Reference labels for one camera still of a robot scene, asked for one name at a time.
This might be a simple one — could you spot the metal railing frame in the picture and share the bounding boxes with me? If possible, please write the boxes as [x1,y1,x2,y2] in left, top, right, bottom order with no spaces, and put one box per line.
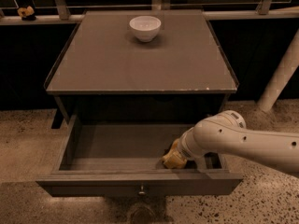
[0,0,299,26]

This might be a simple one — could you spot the open grey top drawer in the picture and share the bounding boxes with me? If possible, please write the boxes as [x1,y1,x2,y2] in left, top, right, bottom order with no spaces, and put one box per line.
[36,115,243,197]

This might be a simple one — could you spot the white ceramic bowl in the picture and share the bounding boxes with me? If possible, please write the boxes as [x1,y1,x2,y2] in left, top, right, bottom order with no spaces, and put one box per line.
[129,16,162,42]

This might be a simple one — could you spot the small yellow black object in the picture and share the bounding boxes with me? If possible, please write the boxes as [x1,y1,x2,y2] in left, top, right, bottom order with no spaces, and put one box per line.
[17,6,36,21]

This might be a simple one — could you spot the grey wooden cabinet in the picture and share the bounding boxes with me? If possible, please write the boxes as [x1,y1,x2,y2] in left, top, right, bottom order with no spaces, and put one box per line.
[45,10,238,124]

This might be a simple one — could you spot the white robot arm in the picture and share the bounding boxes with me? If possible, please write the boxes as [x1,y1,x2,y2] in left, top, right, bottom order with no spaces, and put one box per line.
[168,110,299,176]

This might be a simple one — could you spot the yellow sponge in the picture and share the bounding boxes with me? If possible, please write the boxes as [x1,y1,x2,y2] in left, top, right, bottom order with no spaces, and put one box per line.
[162,152,187,169]

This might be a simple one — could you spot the metal drawer knob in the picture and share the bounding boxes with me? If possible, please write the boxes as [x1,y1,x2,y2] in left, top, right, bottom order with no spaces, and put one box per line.
[137,186,147,197]

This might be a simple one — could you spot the white diagonal pole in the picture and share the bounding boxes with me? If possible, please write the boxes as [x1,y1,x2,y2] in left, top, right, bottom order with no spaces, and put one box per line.
[257,30,299,112]

